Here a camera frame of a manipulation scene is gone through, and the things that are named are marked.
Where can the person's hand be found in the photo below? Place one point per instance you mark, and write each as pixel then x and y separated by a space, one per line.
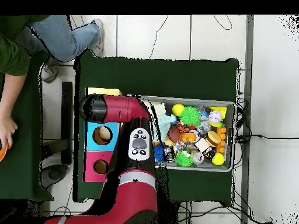
pixel 7 130

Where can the cream waffle cloth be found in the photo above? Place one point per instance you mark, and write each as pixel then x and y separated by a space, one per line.
pixel 161 108

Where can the person's forearm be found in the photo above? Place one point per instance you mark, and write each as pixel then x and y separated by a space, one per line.
pixel 11 93

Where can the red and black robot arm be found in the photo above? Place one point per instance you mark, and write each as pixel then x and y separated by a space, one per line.
pixel 137 198

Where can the wooden box with three holes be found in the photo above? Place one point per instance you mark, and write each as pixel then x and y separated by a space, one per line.
pixel 90 147

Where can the silver mesh bin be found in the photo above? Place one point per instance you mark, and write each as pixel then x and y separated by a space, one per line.
pixel 198 168

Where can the orange round object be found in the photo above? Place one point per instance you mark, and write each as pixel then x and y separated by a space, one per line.
pixel 2 152

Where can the green cloth side table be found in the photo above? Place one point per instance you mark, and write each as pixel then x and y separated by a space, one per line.
pixel 21 168

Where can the person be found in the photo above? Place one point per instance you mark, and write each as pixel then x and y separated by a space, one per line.
pixel 60 39

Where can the blue spiky rubber ball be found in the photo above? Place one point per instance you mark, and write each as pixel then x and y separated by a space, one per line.
pixel 158 151

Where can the light blue waffle cloth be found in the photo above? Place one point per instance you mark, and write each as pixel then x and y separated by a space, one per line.
pixel 163 127

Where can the dark green table cloth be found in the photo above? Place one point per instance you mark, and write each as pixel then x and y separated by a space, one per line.
pixel 158 77

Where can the brown toy football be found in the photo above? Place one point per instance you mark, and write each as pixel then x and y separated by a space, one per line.
pixel 173 134

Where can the yellow ball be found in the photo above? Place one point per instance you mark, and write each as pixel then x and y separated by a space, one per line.
pixel 178 109
pixel 218 158

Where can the green spiky rubber ball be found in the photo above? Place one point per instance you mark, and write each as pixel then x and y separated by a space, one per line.
pixel 189 116

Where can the small soccer ball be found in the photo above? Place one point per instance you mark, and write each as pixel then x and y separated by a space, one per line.
pixel 195 134

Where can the plain wooden cube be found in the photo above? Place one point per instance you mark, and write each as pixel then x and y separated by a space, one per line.
pixel 202 145

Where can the round wooden burger toy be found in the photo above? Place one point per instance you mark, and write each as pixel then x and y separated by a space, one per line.
pixel 213 138

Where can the white baseball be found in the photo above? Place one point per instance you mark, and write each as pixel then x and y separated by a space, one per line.
pixel 215 116

